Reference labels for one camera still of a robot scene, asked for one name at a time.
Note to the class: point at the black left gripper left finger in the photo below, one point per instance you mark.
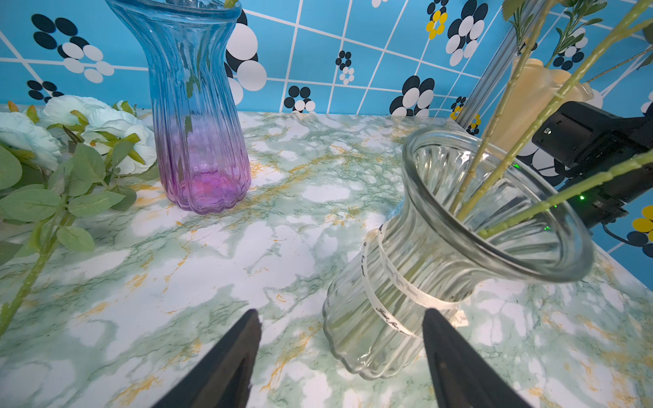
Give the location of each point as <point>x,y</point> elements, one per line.
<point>222,378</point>

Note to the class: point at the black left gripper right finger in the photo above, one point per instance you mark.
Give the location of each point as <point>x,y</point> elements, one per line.
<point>460,376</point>

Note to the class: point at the blue purple ribbed glass vase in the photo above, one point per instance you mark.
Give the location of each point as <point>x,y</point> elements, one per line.
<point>200,148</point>

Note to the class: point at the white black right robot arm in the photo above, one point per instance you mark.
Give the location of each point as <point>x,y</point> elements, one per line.
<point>584,141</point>

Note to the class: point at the clear glass vase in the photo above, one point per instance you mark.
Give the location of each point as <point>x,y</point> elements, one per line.
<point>425,258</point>

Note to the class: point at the yellow ceramic vase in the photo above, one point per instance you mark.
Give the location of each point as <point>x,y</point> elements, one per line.
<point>532,93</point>

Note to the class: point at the mixed flower bouquet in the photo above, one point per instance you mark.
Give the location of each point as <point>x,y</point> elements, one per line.
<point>461,208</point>

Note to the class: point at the red rose stem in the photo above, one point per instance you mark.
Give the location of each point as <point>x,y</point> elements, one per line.
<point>229,4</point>

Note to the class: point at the right aluminium corner post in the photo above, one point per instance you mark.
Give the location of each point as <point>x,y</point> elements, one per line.
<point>492,76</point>

